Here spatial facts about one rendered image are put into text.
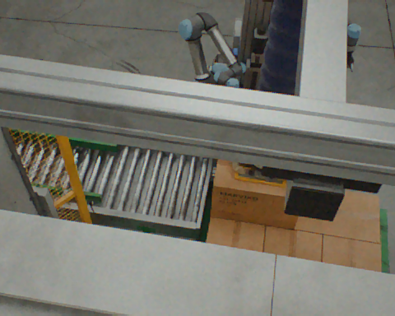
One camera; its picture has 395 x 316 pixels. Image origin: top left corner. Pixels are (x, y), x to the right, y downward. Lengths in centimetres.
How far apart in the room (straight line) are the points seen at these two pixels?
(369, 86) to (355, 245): 220
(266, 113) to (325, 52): 40
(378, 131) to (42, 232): 56
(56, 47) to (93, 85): 496
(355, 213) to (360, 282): 330
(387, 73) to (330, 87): 468
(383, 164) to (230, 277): 38
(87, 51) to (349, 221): 323
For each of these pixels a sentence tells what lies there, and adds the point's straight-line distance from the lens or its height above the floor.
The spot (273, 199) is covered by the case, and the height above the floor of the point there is 89.
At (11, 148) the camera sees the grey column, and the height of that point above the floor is 218.
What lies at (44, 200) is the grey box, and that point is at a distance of 263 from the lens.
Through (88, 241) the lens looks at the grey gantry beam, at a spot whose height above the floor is 322.
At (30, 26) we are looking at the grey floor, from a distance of 624.
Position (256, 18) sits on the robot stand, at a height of 160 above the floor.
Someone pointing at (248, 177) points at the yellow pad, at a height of 97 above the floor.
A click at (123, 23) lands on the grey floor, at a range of 611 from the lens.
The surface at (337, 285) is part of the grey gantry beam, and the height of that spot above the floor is 322.
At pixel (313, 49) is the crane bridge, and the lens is 130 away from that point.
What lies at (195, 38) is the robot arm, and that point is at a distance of 354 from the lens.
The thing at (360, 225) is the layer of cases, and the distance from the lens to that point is 404.
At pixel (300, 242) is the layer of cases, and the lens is 386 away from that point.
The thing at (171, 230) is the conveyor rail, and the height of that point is 50.
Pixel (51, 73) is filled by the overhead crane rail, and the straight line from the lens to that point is 101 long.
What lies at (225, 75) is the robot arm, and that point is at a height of 141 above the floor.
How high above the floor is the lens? 391
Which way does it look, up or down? 54 degrees down
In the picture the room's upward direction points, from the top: 2 degrees clockwise
